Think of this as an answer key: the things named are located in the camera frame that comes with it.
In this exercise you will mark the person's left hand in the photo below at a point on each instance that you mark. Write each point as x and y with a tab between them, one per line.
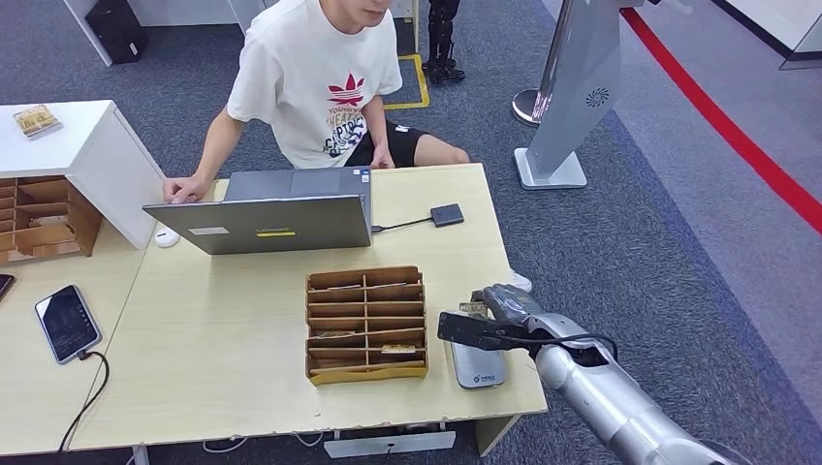
383	158

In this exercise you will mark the person's right hand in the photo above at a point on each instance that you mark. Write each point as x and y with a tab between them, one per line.
183	190

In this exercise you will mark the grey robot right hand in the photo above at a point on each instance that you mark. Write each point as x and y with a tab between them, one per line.
510	305

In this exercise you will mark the gold hotel ID card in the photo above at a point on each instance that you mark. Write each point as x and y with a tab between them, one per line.
472	309

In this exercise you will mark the gold room key card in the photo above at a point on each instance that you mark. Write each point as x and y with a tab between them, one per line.
398	350

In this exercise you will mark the wooden card organiser tray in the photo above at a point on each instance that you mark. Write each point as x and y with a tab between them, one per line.
366	321

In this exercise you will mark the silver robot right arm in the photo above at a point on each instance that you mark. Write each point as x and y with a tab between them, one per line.
597	391

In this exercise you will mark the person's left forearm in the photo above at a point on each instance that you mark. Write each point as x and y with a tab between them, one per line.
377	128

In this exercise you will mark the person's right forearm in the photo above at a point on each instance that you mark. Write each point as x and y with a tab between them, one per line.
208	157

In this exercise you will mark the person's white shoe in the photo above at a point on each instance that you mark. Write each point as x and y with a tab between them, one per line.
521	282

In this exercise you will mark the pale grey card reader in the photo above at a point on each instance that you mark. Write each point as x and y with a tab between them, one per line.
478	369

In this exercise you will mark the person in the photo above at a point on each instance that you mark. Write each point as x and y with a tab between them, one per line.
302	77

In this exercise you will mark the gold card in organiser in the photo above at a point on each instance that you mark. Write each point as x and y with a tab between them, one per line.
334	334

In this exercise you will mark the white computer mouse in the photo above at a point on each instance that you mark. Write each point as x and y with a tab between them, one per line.
167	237

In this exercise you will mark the small black USB box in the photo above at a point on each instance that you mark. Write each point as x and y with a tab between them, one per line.
447	215

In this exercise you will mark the grey laptop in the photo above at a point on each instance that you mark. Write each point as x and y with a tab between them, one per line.
270	224

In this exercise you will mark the white cabinet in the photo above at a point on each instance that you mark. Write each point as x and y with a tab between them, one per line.
83	151

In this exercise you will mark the wooden desk leg panel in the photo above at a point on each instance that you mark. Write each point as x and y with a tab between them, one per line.
491	433

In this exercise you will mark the black robot legs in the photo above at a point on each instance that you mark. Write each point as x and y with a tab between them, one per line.
443	38

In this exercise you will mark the wooden compartment box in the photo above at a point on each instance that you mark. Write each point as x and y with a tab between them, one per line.
51	221

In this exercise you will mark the wrapped pack of cards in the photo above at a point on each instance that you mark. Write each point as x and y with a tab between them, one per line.
37	120

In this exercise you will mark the black box on floor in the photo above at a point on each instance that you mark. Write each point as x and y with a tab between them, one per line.
119	29

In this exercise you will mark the black smartphone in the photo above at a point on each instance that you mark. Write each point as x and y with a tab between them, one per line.
67	324

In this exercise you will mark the white furniture leg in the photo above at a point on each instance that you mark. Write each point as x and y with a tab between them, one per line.
87	29

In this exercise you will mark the grey kiosk stand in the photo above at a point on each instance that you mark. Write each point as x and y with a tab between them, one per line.
571	96

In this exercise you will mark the dark device at desk edge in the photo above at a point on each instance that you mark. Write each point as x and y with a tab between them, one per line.
5	285

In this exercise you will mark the round chrome base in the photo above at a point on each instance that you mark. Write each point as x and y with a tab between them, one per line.
729	453

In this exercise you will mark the white raised platform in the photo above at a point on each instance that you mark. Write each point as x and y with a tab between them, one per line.
790	19

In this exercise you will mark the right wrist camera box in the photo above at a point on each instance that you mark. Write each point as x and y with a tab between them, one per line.
469	330

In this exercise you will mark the chrome stanchion post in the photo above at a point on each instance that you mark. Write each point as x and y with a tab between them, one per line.
525	106

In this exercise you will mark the white bracket under desk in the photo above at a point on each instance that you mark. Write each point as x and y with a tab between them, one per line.
385	444

